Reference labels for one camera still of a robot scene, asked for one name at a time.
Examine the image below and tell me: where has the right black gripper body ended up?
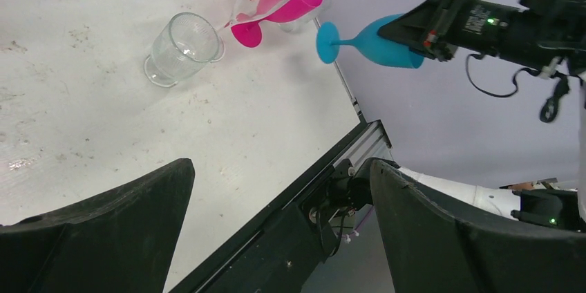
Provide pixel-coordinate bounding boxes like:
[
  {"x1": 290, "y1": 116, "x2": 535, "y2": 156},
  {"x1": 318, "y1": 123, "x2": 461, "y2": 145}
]
[{"x1": 423, "y1": 0, "x2": 518, "y2": 62}]

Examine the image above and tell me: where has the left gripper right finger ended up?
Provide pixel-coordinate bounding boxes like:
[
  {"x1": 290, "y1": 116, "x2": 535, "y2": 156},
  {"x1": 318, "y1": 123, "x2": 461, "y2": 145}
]
[{"x1": 370, "y1": 160, "x2": 585, "y2": 292}]

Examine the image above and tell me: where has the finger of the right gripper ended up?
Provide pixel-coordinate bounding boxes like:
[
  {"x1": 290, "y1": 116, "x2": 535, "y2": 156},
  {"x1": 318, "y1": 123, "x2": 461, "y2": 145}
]
[{"x1": 377, "y1": 0, "x2": 466, "y2": 58}]

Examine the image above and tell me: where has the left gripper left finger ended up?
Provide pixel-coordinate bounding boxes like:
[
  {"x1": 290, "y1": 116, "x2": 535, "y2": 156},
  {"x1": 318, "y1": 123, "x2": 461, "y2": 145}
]
[{"x1": 1, "y1": 158, "x2": 196, "y2": 292}]

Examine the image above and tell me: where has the blue wine glass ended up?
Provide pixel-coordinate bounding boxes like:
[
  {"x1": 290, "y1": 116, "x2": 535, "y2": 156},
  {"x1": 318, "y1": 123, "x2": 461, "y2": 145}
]
[{"x1": 316, "y1": 14, "x2": 424, "y2": 68}]

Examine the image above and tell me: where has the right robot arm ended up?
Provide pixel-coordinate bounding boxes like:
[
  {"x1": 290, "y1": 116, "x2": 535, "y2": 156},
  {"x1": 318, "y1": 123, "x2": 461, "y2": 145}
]
[{"x1": 377, "y1": 0, "x2": 585, "y2": 123}]

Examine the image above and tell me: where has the pink wine glass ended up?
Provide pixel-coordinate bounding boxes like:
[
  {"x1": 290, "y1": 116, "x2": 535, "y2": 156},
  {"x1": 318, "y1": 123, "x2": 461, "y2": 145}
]
[{"x1": 230, "y1": 0, "x2": 324, "y2": 48}]

